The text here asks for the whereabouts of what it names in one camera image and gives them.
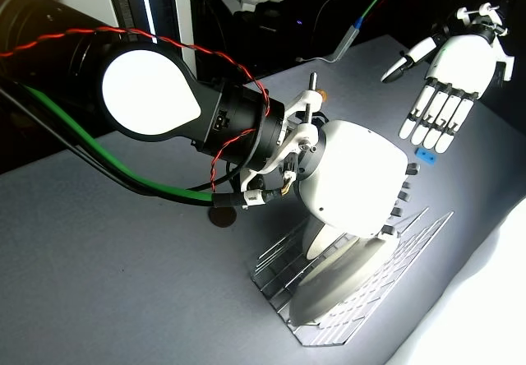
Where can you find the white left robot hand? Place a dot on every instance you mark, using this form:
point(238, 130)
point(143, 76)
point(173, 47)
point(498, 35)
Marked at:
point(464, 65)

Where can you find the small orange object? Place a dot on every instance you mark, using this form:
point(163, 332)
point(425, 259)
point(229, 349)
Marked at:
point(324, 95)

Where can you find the blue plastic block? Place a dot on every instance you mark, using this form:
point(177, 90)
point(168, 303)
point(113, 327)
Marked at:
point(425, 156)

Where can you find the brown round coaster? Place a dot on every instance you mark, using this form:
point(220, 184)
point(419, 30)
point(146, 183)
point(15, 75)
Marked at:
point(224, 219)

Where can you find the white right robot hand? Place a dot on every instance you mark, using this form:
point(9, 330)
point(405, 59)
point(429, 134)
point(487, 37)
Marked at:
point(353, 176)

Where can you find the white plate with pale underside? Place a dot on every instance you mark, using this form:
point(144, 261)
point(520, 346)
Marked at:
point(328, 299)

